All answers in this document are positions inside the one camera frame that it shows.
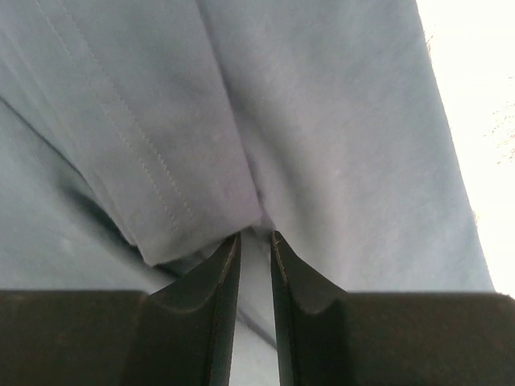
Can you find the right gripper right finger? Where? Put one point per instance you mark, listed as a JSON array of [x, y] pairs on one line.
[[328, 336]]

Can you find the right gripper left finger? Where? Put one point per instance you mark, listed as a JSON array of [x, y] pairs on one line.
[[180, 335]]

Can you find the grey blue t shirt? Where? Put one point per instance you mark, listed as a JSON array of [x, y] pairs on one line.
[[137, 135]]

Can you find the floral patterned table mat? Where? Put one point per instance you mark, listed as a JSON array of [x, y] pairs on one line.
[[471, 45]]

